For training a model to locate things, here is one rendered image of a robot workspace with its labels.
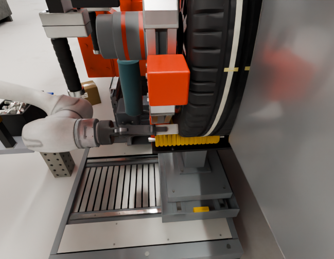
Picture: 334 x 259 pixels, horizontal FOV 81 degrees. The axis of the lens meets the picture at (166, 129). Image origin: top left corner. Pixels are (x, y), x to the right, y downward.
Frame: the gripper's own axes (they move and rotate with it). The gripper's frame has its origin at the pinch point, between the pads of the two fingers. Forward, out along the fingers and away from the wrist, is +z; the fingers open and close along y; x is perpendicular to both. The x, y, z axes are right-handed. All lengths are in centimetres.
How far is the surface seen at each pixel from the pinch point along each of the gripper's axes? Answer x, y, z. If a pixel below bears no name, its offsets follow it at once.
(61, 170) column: -16, -65, -62
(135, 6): 181, -183, -22
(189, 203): -33, -36, 11
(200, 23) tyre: 15.1, 28.9, 4.9
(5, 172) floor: -16, -74, -101
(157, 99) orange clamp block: 3.6, 24.1, -2.9
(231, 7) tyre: 17.0, 30.1, 10.1
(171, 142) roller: -3.8, -13.2, 2.2
